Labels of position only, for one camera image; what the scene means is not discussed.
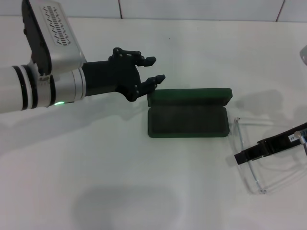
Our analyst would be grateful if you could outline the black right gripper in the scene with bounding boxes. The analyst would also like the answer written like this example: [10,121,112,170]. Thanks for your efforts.
[234,122,307,166]

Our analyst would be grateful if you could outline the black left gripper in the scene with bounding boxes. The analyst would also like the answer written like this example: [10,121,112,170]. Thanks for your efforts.
[81,47,166,103]

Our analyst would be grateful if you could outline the green glasses case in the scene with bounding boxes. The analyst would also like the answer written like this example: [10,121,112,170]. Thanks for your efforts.
[146,87,233,139]

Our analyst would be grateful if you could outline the clear white glasses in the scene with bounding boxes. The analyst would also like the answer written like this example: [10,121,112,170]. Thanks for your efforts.
[232,116,307,195]

